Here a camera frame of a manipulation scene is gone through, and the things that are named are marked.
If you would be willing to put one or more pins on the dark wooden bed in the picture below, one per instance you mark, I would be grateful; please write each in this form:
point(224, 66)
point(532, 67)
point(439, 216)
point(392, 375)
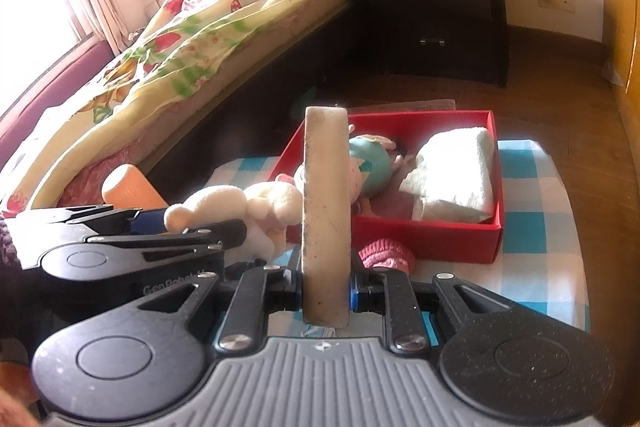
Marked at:
point(240, 122)

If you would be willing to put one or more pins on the floral quilt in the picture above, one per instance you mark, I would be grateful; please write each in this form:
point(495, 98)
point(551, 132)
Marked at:
point(175, 47)

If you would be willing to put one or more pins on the wooden wardrobe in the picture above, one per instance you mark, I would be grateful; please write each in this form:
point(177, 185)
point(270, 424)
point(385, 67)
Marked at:
point(627, 32)

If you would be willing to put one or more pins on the dark wooden nightstand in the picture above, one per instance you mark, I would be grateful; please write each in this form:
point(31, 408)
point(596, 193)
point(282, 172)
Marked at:
point(450, 32)

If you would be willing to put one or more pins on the red cardboard box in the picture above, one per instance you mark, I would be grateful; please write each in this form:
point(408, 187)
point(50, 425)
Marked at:
point(440, 244)

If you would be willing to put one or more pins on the orange ribbed plastic bottle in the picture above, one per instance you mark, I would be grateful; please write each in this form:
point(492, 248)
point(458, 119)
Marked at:
point(127, 187)

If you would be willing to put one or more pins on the white towel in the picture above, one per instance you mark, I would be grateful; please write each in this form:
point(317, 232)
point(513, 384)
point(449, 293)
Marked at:
point(450, 177)

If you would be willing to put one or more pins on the cream plush toy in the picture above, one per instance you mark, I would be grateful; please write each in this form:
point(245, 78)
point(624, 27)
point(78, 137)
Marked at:
point(225, 202)

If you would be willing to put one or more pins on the purple fuzzy cloth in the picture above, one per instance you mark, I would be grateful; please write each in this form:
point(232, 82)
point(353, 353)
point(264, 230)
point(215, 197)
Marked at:
point(390, 207)

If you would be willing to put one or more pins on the white sponge block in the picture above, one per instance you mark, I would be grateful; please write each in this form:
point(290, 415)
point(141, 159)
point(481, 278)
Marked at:
point(325, 207)

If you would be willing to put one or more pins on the teal haired plush doll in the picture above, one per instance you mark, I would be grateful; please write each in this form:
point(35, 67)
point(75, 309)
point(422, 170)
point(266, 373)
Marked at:
point(370, 167)

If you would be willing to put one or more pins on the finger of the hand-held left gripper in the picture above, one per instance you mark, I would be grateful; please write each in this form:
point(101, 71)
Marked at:
point(227, 232)
point(150, 221)

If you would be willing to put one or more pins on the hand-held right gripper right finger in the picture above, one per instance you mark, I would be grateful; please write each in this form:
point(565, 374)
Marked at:
point(367, 294)

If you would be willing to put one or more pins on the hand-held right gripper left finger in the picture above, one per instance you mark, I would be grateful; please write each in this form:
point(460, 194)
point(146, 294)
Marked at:
point(287, 294)

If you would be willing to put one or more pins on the maroon upholstered seat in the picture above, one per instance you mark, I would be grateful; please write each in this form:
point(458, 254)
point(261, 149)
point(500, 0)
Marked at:
point(45, 77)

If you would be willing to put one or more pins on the pink knitted hat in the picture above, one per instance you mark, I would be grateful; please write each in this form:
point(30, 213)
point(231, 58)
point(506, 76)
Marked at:
point(385, 254)

